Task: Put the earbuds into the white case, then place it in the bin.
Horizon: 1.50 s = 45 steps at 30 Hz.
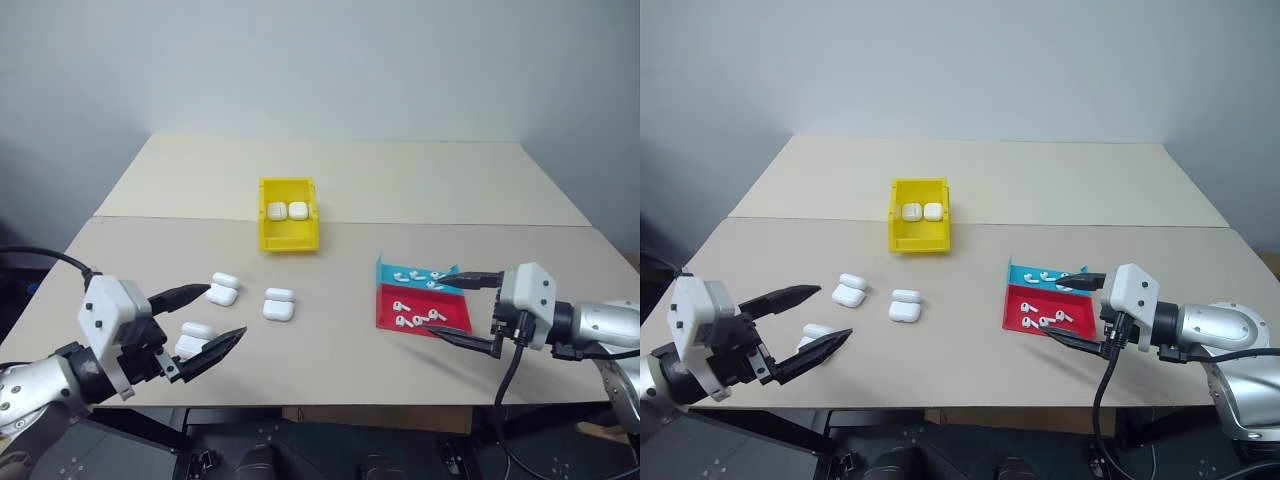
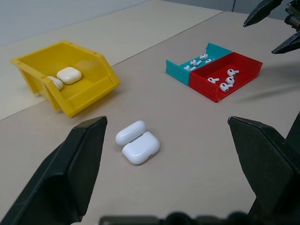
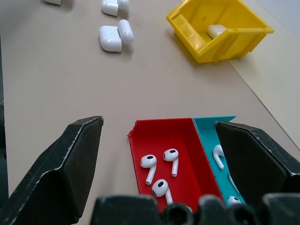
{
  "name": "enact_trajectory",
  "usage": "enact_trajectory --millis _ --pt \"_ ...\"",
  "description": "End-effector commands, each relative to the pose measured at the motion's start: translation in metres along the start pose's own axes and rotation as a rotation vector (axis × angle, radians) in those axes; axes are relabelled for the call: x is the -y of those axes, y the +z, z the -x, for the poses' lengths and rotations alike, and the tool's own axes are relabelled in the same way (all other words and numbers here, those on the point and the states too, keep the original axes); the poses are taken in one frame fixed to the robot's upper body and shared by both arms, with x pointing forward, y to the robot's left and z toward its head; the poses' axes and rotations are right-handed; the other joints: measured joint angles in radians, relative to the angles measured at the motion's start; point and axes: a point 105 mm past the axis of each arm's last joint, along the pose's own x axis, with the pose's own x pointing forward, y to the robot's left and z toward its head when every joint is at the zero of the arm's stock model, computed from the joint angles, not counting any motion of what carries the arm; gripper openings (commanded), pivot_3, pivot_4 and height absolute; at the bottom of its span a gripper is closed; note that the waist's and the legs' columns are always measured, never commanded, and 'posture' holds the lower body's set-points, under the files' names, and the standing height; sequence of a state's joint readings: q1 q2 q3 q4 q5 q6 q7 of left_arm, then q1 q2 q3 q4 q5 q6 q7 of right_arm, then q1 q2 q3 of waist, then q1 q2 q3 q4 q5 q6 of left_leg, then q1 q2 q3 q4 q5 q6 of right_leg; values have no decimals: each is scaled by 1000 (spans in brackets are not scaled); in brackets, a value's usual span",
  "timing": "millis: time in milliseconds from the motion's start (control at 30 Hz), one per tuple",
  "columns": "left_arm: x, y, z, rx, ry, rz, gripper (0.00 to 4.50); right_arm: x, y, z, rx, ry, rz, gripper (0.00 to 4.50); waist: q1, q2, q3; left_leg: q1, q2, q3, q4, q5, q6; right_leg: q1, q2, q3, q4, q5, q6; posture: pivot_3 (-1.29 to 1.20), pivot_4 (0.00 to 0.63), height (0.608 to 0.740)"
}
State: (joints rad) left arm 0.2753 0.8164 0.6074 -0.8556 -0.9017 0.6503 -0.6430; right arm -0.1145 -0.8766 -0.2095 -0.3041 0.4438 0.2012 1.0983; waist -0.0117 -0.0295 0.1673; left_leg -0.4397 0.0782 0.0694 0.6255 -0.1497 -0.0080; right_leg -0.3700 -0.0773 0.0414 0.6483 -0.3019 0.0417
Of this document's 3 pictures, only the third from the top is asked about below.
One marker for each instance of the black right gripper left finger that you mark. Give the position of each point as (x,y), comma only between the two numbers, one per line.
(58,173)

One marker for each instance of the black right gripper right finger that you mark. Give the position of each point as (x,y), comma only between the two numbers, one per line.
(253,164)

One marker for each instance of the yellow plastic bin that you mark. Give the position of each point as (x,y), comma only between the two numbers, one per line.
(219,30)

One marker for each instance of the red tray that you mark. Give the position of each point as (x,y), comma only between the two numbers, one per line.
(187,161)

